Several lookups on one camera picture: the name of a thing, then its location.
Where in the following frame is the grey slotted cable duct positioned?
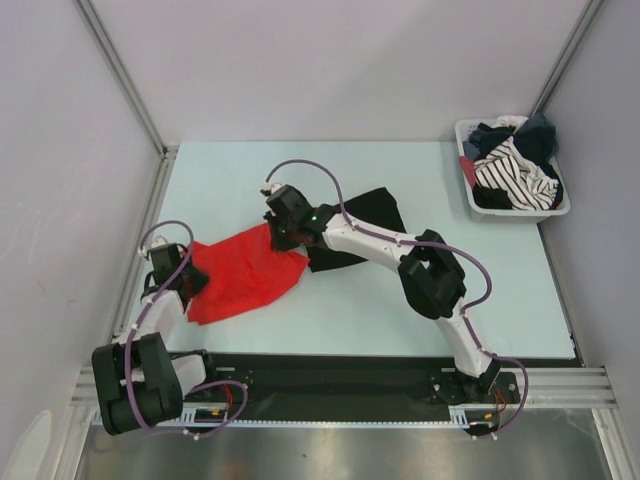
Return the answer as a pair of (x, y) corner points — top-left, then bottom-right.
(92, 403), (501, 430)

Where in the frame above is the purple cable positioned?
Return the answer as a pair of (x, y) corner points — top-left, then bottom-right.
(264, 158), (530, 441)
(124, 220), (250, 441)

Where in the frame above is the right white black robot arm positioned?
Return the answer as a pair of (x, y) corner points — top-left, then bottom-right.
(261, 183), (500, 401)

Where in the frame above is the pink garment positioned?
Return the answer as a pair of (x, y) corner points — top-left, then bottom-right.
(459, 155), (476, 189)

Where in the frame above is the black garment in basket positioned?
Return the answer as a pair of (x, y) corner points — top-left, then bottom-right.
(472, 185), (513, 210)

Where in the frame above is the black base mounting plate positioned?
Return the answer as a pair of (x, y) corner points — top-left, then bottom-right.
(169, 349), (586, 424)

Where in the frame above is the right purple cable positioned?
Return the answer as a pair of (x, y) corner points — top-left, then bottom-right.
(264, 158), (530, 441)

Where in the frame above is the black tank top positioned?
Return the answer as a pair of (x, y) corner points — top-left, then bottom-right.
(304, 186), (409, 275)

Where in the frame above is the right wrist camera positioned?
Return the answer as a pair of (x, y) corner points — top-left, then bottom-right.
(260, 181), (283, 197)

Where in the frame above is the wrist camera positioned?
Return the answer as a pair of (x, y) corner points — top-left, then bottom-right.
(260, 181), (283, 197)
(138, 236), (169, 258)

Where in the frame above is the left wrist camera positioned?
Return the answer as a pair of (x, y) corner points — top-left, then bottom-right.
(138, 236), (169, 258)

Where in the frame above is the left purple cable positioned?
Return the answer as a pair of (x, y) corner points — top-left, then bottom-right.
(124, 220), (250, 441)

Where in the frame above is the white garment in basket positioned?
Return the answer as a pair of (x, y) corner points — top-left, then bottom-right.
(493, 115), (529, 132)

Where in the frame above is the blue denim garment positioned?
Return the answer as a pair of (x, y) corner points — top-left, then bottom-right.
(463, 114), (559, 165)

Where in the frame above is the red tank top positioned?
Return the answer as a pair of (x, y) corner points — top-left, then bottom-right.
(188, 223), (309, 325)

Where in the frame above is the striped white black garment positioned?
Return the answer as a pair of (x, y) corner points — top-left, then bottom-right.
(474, 137), (564, 211)

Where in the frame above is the white laundry basket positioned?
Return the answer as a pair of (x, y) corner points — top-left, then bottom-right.
(454, 118), (571, 224)

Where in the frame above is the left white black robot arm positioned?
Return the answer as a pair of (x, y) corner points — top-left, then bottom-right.
(91, 243), (221, 436)

